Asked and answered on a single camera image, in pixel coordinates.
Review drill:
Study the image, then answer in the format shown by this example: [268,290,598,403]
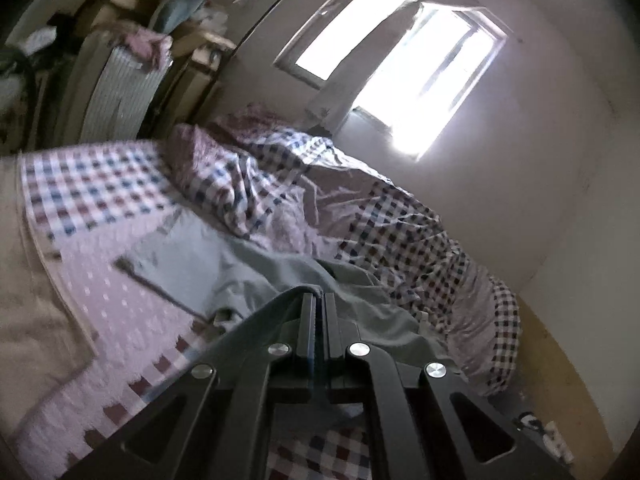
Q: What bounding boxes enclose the blue hanging garment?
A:
[150,0,236,36]

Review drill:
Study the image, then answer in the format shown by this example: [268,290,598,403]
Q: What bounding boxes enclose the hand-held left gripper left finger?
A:
[60,286,319,480]

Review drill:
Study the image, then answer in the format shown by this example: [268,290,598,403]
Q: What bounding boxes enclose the light green pants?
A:
[115,220,468,411]

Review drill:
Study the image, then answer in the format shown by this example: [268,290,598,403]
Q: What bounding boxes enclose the checkered duvet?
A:
[167,102,523,396]

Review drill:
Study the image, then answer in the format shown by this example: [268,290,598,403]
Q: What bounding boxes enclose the pink cloth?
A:
[112,27,173,72]

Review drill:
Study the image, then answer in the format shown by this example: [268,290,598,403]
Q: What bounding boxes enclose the black and white shoe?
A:
[517,412,561,456]

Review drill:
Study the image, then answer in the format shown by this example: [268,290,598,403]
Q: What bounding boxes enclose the white curtain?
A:
[305,0,476,133]

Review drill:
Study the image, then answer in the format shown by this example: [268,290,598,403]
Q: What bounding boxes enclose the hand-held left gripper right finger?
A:
[322,292,576,480]

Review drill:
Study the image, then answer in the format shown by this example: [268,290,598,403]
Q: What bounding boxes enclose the white radiator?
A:
[82,35,167,143]

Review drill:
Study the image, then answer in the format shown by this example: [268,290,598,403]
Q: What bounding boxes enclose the checkered bed sheet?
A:
[10,140,373,480]

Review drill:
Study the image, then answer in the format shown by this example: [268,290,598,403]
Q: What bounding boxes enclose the beige blanket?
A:
[0,155,98,441]

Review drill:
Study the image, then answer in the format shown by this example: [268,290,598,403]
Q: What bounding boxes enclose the window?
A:
[274,0,508,163]

